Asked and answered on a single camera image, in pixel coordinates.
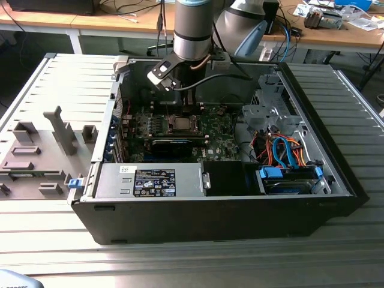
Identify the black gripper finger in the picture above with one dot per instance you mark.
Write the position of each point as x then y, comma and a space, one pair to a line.
189, 99

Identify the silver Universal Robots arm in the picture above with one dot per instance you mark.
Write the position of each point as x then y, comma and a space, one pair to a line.
192, 30

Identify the thin metal locking lever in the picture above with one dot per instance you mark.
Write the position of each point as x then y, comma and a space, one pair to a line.
184, 126
166, 105

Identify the CPU socket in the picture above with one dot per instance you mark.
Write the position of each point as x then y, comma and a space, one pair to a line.
171, 132

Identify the CPU cooler heatsink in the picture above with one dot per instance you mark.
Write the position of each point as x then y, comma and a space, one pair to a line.
313, 19

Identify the black office chair base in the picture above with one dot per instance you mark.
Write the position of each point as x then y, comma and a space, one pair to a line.
153, 49

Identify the green motherboard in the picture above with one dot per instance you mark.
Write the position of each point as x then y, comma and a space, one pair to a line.
222, 135

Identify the black graphics card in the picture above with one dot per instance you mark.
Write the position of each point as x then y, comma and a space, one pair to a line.
171, 148

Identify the silver metal drive cage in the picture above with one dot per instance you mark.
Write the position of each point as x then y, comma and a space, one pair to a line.
261, 114

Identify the white plastic item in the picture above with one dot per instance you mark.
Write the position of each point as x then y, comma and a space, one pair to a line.
266, 54

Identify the black plastic shroud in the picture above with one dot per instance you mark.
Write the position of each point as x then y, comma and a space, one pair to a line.
225, 178

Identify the black power supply label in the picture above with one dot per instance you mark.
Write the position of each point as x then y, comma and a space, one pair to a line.
154, 183

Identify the grey power supply unit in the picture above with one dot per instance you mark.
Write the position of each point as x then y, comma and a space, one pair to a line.
114, 180

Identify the wooden desk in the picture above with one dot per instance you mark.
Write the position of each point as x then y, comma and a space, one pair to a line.
90, 21
330, 37

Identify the black PC case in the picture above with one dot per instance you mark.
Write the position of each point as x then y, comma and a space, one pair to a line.
180, 219

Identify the grey parts rack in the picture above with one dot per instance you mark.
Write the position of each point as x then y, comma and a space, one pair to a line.
79, 159

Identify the hard disk in blue carrier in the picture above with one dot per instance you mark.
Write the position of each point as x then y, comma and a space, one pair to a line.
285, 187

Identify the blue case latch clip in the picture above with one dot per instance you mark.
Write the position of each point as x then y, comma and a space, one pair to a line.
75, 183

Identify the blue box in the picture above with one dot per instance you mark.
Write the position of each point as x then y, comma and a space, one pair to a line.
354, 3

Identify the white paper documents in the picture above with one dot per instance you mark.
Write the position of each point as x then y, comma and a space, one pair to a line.
364, 22

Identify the green RAM stick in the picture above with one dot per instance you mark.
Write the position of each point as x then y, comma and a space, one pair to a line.
24, 175

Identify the grey rounded device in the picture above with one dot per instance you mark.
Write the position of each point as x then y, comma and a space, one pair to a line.
15, 280

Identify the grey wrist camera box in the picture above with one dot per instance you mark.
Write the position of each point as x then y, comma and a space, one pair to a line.
222, 63

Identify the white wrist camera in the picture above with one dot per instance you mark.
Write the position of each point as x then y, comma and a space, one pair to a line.
159, 78

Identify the silver metal bracket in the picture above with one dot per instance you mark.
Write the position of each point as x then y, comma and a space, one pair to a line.
206, 180

